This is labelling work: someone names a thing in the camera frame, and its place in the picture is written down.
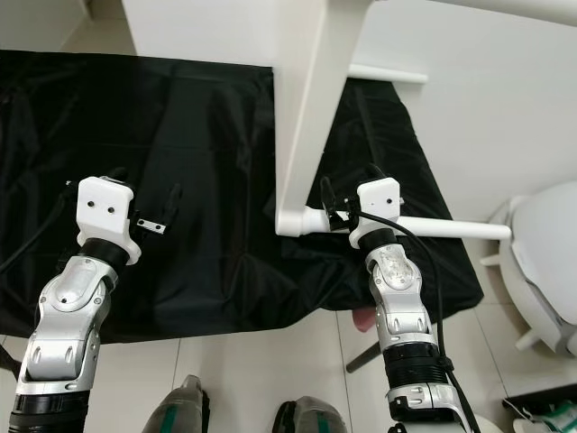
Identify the white plastic children table top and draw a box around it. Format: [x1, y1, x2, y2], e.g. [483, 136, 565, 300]
[270, 0, 577, 239]

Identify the pink soft object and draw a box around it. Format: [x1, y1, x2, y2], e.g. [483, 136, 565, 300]
[352, 307, 380, 331]

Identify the grey robot left foot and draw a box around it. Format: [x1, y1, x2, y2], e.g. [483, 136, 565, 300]
[149, 374, 210, 433]

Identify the grey robot foot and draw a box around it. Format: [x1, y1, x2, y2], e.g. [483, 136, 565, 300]
[275, 397, 349, 433]
[149, 374, 210, 433]

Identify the white rounded plastic object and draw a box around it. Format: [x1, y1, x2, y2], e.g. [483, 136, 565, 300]
[478, 180, 577, 358]

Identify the grey robot right foot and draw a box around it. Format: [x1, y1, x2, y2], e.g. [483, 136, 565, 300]
[275, 397, 349, 433]

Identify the black flat floor object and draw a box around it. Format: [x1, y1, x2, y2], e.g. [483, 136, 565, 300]
[500, 382, 577, 433]

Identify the white green printed object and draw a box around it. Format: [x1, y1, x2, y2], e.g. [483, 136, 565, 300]
[512, 406, 577, 433]

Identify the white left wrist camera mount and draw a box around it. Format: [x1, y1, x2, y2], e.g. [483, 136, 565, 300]
[76, 175, 143, 266]

